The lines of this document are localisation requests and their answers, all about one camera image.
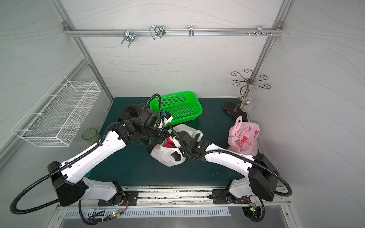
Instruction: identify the white printed plastic bag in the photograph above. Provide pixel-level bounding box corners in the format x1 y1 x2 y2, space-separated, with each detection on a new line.
150 124 203 167

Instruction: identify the black plastic bag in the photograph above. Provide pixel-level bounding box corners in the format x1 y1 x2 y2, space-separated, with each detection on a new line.
118 103 145 122

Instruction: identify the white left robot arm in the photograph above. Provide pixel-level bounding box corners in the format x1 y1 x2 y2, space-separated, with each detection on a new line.
10 108 173 214

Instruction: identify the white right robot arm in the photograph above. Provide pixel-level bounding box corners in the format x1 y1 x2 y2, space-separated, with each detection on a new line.
175 131 293 201

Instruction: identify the pink plastic bag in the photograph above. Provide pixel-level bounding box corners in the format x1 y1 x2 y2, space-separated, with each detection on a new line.
228 116 260 156

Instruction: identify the green plastic basket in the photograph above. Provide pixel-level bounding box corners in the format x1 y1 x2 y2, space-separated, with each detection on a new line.
161 92 203 125

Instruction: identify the green translucent cup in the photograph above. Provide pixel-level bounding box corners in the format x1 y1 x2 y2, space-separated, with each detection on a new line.
82 128 102 145

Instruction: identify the bronze curled hook stand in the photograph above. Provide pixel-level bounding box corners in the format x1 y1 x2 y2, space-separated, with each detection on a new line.
223 71 271 122

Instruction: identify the clear glass on stand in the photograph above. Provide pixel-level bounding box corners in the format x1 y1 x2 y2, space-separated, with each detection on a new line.
240 97 253 112

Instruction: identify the metal clamp hook left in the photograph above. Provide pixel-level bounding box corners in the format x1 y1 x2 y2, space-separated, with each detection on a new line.
121 30 135 48

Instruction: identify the metal clamp hook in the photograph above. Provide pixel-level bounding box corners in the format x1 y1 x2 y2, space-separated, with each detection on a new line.
149 25 166 40
121 30 135 48

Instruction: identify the metal clamp hook middle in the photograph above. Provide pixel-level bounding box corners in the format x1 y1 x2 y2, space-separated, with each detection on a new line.
149 25 166 40

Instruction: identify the small metal hook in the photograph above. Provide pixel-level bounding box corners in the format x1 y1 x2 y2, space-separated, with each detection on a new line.
188 25 194 37

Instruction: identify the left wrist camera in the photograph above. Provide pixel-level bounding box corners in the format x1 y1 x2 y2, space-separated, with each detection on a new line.
163 111 173 126

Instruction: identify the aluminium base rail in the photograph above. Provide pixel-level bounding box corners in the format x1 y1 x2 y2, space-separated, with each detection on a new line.
82 186 292 209

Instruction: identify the white wire basket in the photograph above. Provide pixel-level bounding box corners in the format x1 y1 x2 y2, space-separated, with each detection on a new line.
11 76 101 147

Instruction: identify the aluminium crossbar rail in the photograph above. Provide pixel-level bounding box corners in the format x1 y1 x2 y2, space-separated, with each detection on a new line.
64 27 284 37

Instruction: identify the metal bracket right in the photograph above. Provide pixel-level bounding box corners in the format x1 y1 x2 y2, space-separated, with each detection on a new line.
247 25 272 37

